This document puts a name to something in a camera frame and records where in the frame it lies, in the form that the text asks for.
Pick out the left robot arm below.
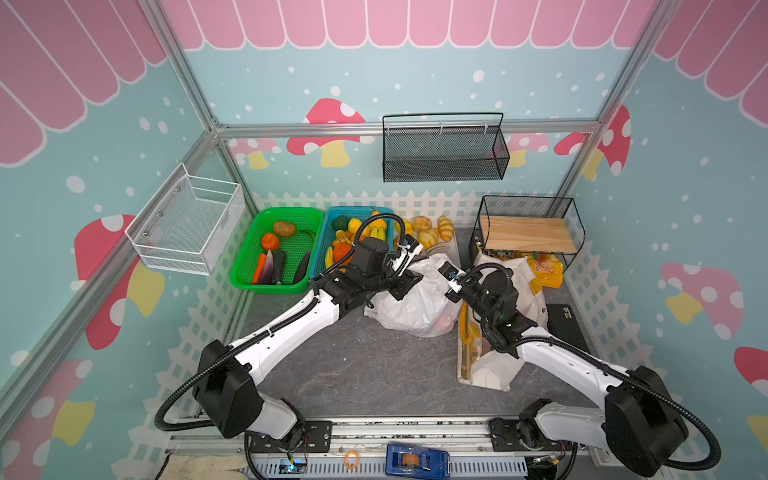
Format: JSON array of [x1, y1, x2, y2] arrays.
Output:
[[154, 231, 422, 449]]

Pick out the teal plastic basket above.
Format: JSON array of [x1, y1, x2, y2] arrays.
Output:
[[309, 206, 397, 283]]

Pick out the croissant bread centre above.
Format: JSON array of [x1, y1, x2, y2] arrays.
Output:
[[417, 228, 441, 251]]

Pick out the white plastic grocery bag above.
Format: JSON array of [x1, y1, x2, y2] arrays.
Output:
[[364, 253, 461, 338]]

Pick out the brown potato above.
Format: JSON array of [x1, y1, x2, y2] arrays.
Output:
[[272, 221, 298, 238]]

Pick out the black flat box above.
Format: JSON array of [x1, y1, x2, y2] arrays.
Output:
[[546, 303, 590, 352]]

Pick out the yellow snack package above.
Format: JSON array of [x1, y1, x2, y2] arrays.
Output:
[[528, 253, 564, 289]]

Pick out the dark purple eggplant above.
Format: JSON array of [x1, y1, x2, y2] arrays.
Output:
[[272, 250, 287, 285]]

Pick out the yellow lemon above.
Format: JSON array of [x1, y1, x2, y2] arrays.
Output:
[[347, 218, 362, 234]]

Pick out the orange carrot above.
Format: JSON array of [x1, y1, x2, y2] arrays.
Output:
[[251, 253, 268, 285]]

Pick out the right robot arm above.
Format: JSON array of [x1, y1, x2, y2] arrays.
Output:
[[439, 261, 722, 477]]

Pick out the white wire wall basket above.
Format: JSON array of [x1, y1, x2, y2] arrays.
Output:
[[125, 164, 245, 276]]

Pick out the black wire shelf wooden board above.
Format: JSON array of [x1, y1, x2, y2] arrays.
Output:
[[468, 194, 586, 267]]

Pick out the orange bell pepper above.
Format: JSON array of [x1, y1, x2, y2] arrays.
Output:
[[260, 232, 281, 252]]

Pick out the green avocado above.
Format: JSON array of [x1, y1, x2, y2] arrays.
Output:
[[331, 215, 350, 231]]

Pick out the bread roll right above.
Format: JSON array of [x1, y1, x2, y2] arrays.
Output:
[[437, 215, 455, 242]]

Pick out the round bread bun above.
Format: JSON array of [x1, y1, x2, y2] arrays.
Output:
[[411, 216, 433, 231]]

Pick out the black mesh wall basket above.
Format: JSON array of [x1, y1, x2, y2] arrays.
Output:
[[381, 112, 510, 183]]

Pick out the orange fruit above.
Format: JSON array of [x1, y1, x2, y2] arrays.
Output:
[[332, 243, 352, 262]]

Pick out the blue device on rail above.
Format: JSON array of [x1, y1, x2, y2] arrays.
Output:
[[385, 444, 451, 480]]

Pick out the white tote bag yellow handles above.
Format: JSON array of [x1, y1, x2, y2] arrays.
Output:
[[458, 254, 549, 391]]

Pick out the green plastic basket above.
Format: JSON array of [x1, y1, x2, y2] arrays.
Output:
[[230, 207, 324, 295]]

